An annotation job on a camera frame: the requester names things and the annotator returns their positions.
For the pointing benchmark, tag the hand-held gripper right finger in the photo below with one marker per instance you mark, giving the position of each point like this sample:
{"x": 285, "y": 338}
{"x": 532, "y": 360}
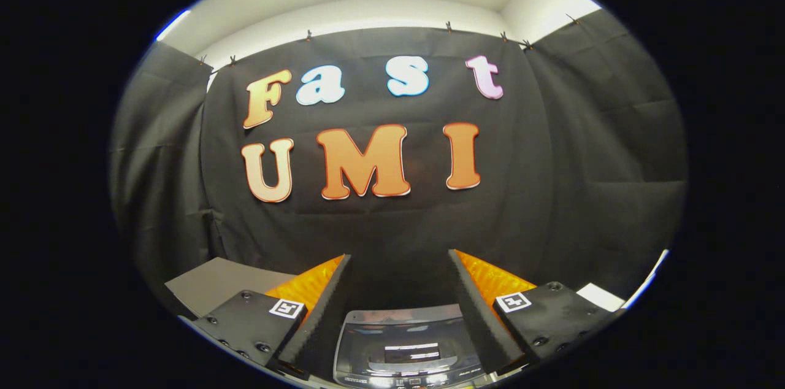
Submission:
{"x": 475, "y": 315}

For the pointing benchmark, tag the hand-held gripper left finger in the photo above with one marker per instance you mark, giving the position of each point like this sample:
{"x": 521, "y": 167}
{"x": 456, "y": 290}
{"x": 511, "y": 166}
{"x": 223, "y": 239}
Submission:
{"x": 322, "y": 315}

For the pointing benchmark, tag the dark transparent washing machine lid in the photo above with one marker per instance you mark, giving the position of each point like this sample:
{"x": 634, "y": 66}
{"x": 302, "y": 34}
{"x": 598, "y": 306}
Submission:
{"x": 405, "y": 327}

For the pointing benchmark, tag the grey washing machine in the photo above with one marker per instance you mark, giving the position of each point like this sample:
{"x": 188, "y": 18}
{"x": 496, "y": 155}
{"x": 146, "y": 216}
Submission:
{"x": 368, "y": 381}

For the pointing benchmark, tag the black backdrop cloth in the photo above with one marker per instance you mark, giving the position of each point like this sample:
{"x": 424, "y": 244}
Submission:
{"x": 392, "y": 223}

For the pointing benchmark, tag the ceiling light strip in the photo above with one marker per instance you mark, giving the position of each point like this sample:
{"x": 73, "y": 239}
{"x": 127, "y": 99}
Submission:
{"x": 173, "y": 25}

